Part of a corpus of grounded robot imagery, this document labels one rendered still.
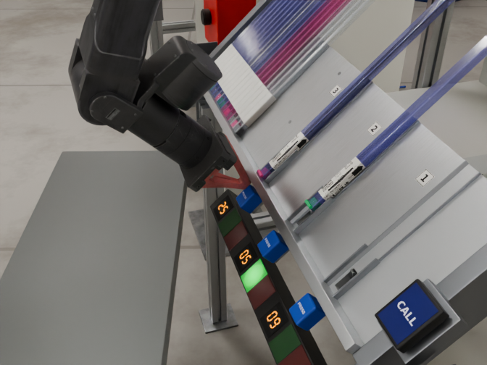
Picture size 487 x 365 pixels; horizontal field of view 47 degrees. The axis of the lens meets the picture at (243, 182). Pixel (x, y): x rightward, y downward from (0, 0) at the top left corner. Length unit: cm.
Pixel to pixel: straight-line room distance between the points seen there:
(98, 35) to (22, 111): 212
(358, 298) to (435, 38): 80
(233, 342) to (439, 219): 98
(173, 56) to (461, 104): 78
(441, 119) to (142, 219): 63
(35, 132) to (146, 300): 178
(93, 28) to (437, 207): 38
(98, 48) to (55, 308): 36
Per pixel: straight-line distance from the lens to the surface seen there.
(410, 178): 62
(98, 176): 101
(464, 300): 53
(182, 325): 153
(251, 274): 70
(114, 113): 61
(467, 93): 132
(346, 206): 64
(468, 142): 112
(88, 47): 59
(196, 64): 62
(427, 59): 129
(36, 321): 78
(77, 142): 236
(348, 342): 54
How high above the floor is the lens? 115
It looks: 35 degrees down
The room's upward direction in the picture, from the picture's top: straight up
